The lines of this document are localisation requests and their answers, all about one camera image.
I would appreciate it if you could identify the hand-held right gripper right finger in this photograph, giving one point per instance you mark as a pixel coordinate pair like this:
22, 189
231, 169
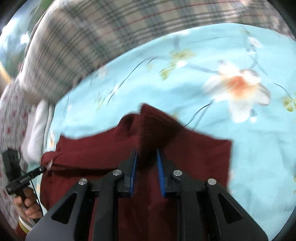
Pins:
161, 173

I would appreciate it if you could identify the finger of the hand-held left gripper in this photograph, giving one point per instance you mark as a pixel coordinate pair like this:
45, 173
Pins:
33, 173

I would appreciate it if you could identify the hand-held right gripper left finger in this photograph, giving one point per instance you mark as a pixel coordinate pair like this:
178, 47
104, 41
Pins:
133, 171

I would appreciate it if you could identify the dark red hooded sweater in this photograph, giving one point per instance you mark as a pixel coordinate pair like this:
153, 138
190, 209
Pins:
196, 157

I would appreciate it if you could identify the person's left hand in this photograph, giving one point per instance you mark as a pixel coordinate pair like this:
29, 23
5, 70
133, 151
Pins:
31, 205

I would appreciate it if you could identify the white towel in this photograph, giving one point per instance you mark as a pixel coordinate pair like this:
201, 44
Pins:
37, 134

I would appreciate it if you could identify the pink floral quilt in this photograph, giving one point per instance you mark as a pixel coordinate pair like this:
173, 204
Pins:
11, 111

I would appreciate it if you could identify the light blue floral bedsheet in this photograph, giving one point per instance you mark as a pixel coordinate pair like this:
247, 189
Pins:
185, 92

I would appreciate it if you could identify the plaid quilt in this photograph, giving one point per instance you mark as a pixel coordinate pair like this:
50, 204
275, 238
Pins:
92, 34

